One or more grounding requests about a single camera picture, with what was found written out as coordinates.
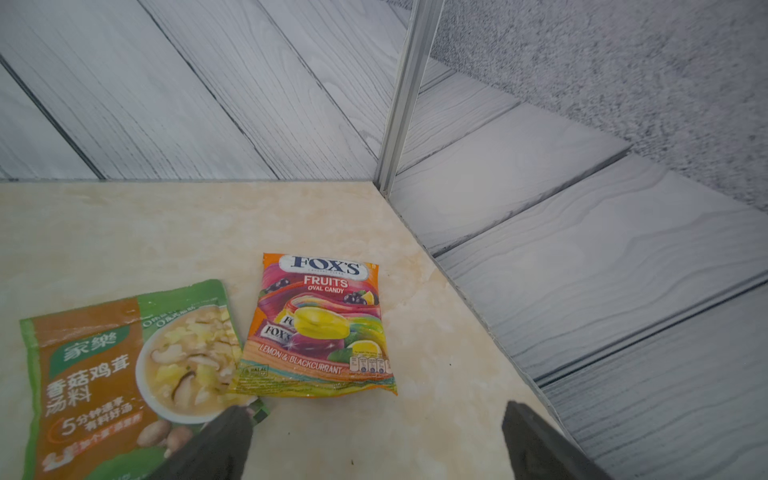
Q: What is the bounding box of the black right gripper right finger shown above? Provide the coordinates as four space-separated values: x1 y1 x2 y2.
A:
501 401 611 480

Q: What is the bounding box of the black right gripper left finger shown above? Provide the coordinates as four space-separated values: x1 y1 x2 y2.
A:
148 406 254 479

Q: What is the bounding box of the green snack packet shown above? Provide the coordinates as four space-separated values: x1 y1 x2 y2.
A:
20 280 268 479

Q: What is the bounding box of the pink Fox's candy bag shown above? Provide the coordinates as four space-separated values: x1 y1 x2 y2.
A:
230 253 397 398

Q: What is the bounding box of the right aluminium corner post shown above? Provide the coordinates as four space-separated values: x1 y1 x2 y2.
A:
374 0 445 199

